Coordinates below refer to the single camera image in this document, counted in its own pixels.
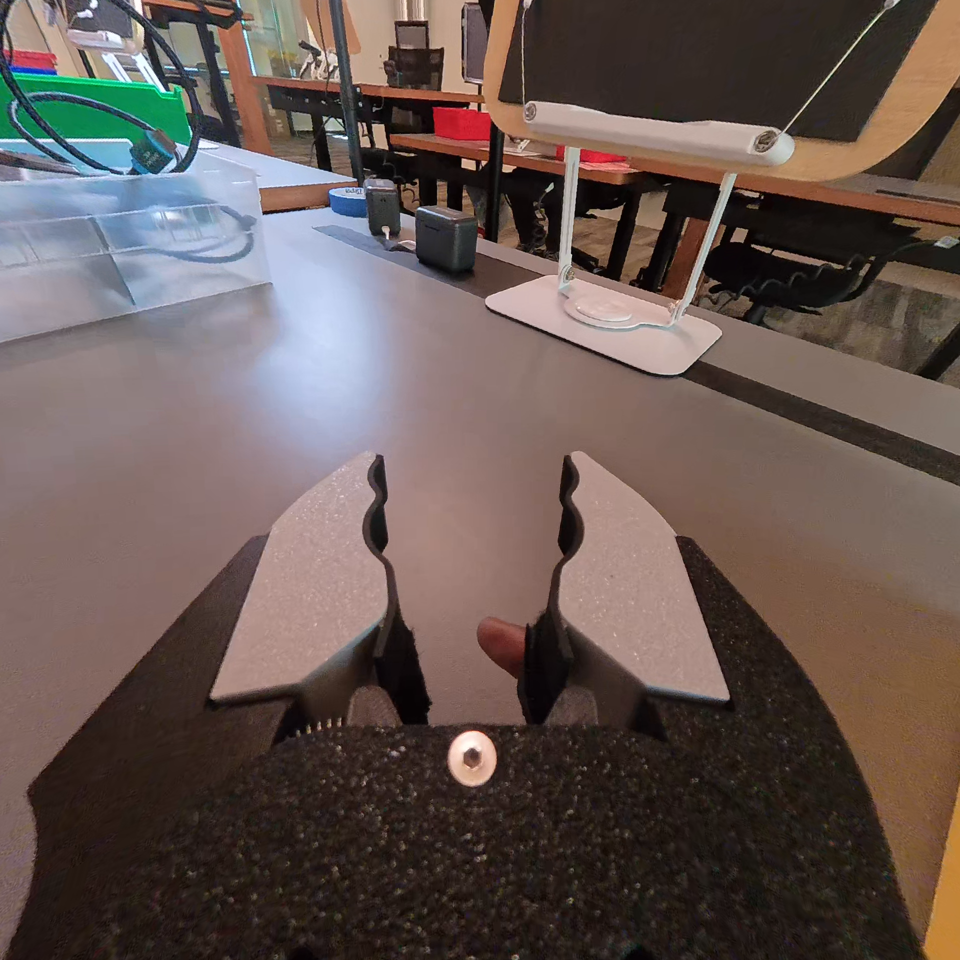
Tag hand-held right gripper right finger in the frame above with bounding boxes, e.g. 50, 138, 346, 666
516, 450, 733, 726

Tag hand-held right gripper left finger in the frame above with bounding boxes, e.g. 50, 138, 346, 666
208, 450, 433, 727

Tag clear plastic bin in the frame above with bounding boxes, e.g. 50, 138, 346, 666
0, 137, 273, 348

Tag yellow plastic bin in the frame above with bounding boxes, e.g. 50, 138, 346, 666
922, 816, 960, 960

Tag black braided cable green plugs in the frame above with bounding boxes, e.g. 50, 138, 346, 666
0, 0, 205, 175
6, 90, 175, 179

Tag grey desk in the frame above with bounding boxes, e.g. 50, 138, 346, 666
0, 206, 960, 939

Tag black office chair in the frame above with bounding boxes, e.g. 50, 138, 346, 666
385, 21, 446, 93
703, 238, 935, 329

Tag small black charger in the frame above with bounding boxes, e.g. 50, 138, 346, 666
363, 177, 402, 238

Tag white table wooden edge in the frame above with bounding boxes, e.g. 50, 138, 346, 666
201, 141, 360, 216

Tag wooden table black legs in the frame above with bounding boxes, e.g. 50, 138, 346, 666
253, 74, 486, 175
390, 132, 960, 301

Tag black pole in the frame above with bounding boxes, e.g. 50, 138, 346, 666
328, 0, 370, 190

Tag small framed screen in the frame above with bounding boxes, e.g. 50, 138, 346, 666
459, 1, 493, 86

